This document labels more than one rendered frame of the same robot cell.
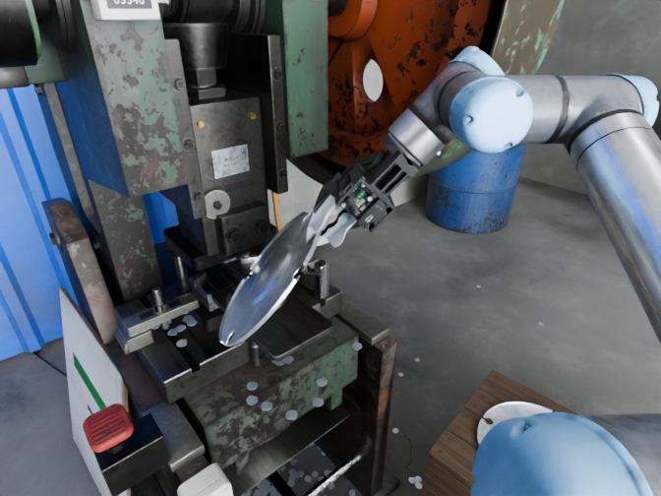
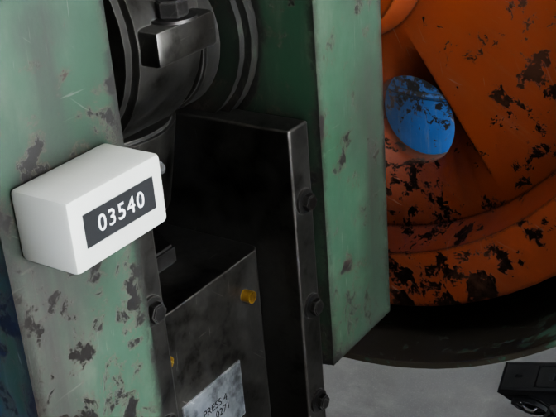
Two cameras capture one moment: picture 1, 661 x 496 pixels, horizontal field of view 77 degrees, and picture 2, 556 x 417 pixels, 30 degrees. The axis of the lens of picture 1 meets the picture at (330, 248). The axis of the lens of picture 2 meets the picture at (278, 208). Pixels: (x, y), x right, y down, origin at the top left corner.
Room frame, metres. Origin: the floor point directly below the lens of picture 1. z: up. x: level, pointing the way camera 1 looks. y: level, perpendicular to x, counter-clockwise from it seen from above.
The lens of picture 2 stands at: (0.10, 0.28, 1.54)
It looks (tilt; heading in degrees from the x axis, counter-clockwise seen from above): 25 degrees down; 346
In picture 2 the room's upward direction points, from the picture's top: 5 degrees counter-clockwise
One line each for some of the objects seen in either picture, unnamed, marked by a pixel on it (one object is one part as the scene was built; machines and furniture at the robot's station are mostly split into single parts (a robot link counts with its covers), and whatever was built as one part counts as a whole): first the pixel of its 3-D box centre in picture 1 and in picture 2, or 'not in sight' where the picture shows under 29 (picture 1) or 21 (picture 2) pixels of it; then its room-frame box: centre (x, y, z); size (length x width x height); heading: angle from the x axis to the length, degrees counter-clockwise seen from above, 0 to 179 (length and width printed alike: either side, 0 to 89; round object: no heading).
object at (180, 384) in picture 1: (232, 309); not in sight; (0.81, 0.24, 0.67); 0.45 x 0.30 x 0.06; 130
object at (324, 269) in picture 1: (322, 278); not in sight; (0.83, 0.02, 0.75); 0.03 x 0.03 x 0.10; 40
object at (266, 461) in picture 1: (246, 408); not in sight; (0.82, 0.24, 0.31); 0.43 x 0.42 x 0.01; 130
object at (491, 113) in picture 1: (496, 110); not in sight; (0.49, -0.19, 1.21); 0.11 x 0.11 x 0.08; 1
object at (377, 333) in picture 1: (292, 310); not in sight; (1.09, 0.12, 0.45); 0.92 x 0.12 x 0.90; 40
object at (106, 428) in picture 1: (112, 439); not in sight; (0.42, 0.34, 0.72); 0.07 x 0.06 x 0.08; 40
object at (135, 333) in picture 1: (156, 310); not in sight; (0.70, 0.37, 0.76); 0.17 x 0.06 x 0.10; 130
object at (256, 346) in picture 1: (271, 332); not in sight; (0.67, 0.12, 0.72); 0.25 x 0.14 x 0.14; 40
